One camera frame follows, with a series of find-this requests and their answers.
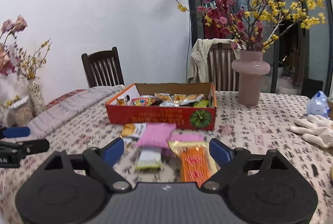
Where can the patterned vase with flowers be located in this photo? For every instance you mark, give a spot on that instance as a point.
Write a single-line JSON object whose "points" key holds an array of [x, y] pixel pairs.
{"points": [[16, 60]]}

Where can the beige jacket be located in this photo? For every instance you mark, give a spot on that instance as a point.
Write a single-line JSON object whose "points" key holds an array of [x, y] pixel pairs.
{"points": [[198, 68]]}

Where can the cracker packet near box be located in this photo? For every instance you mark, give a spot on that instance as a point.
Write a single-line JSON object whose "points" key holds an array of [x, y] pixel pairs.
{"points": [[133, 130]]}

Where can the dark wooden chair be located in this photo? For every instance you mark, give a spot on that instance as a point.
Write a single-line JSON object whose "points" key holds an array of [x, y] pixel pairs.
{"points": [[103, 68]]}

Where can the green snack packet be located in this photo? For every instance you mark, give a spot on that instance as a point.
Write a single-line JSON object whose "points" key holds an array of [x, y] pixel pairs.
{"points": [[202, 103]]}

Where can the orange cardboard snack box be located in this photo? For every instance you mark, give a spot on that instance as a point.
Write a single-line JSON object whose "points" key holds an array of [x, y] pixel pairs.
{"points": [[186, 117]]}

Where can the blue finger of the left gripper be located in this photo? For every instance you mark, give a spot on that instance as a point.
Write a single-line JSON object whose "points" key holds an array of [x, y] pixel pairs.
{"points": [[14, 132], [31, 146]]}

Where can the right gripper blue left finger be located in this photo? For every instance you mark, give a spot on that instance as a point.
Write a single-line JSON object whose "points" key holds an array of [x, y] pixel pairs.
{"points": [[100, 164]]}

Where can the pink and yellow flower branches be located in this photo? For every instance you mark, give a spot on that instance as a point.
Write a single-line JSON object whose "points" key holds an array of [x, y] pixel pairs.
{"points": [[258, 24]]}

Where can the wooden chair with jacket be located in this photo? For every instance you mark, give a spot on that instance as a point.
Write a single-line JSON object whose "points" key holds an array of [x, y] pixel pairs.
{"points": [[220, 72]]}

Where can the pink glass vase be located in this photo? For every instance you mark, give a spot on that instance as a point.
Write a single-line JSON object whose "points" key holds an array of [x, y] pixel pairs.
{"points": [[251, 68]]}

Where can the blue plastic bag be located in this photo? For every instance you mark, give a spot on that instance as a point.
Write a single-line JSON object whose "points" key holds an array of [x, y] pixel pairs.
{"points": [[318, 105]]}

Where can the orange biscuit stick packet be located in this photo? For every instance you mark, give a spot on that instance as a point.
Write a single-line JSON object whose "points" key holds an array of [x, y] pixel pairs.
{"points": [[196, 163]]}

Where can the pink patterned folded blanket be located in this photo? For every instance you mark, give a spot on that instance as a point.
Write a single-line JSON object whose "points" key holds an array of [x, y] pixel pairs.
{"points": [[42, 125]]}

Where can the silver snack packet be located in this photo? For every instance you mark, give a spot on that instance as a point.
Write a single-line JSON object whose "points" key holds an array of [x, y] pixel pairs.
{"points": [[150, 158]]}

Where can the red colourful snack packet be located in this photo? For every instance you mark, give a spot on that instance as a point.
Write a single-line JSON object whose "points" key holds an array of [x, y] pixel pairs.
{"points": [[143, 101]]}

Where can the white knit gloves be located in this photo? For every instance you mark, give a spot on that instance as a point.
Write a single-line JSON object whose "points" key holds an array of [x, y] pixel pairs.
{"points": [[314, 129]]}

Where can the red hanging garment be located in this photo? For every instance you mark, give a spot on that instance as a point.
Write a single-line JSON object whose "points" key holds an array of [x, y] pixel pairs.
{"points": [[212, 29]]}

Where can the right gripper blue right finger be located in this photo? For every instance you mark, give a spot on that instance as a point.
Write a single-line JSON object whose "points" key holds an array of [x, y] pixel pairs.
{"points": [[231, 163]]}

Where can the yellow cracker snack packet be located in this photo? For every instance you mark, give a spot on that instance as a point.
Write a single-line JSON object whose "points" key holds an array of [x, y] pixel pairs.
{"points": [[164, 97]]}

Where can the calligraphy print tablecloth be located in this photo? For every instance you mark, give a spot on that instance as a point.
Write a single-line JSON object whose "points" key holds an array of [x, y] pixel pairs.
{"points": [[257, 129]]}

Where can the cracker packet on table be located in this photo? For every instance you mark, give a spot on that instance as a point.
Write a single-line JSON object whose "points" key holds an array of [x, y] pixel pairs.
{"points": [[191, 99]]}

